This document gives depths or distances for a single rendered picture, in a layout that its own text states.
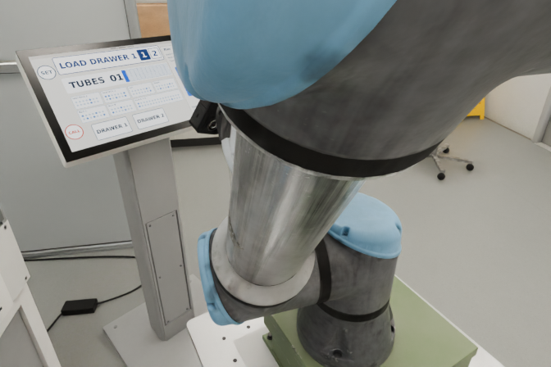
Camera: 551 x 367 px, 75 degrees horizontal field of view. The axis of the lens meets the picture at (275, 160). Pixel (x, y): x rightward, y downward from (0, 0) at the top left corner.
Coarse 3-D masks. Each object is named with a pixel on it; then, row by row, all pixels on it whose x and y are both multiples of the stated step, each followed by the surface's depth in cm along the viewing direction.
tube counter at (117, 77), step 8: (160, 64) 110; (112, 72) 101; (120, 72) 102; (128, 72) 104; (136, 72) 105; (144, 72) 106; (152, 72) 108; (160, 72) 109; (168, 72) 111; (112, 80) 100; (120, 80) 101; (128, 80) 103; (136, 80) 104
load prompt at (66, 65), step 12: (132, 48) 107; (144, 48) 109; (156, 48) 111; (60, 60) 94; (72, 60) 96; (84, 60) 98; (96, 60) 100; (108, 60) 102; (120, 60) 104; (132, 60) 106; (144, 60) 108; (156, 60) 110; (60, 72) 93; (72, 72) 95
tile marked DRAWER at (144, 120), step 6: (162, 108) 106; (138, 114) 101; (144, 114) 102; (150, 114) 103; (156, 114) 104; (162, 114) 105; (138, 120) 100; (144, 120) 101; (150, 120) 102; (156, 120) 103; (162, 120) 104; (168, 120) 105; (138, 126) 100; (144, 126) 101; (150, 126) 102
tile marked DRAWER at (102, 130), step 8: (112, 120) 96; (120, 120) 98; (128, 120) 99; (96, 128) 94; (104, 128) 95; (112, 128) 96; (120, 128) 97; (128, 128) 98; (96, 136) 93; (104, 136) 94; (112, 136) 95
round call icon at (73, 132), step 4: (72, 124) 91; (76, 124) 91; (80, 124) 92; (64, 128) 89; (68, 128) 90; (72, 128) 90; (76, 128) 91; (80, 128) 91; (64, 132) 89; (68, 132) 90; (72, 132) 90; (76, 132) 91; (80, 132) 91; (68, 136) 89; (72, 136) 90; (76, 136) 90; (80, 136) 91; (84, 136) 91; (68, 140) 89; (72, 140) 89
